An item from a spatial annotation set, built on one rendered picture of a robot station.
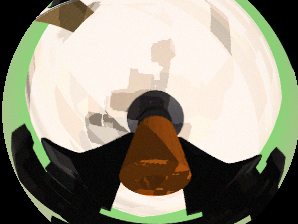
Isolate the orange knob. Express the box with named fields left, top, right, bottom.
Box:
left=120, top=116, right=192, bottom=196

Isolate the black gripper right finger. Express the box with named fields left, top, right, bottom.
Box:
left=177, top=136, right=262, bottom=216

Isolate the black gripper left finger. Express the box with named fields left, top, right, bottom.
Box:
left=41, top=133, right=134, bottom=212

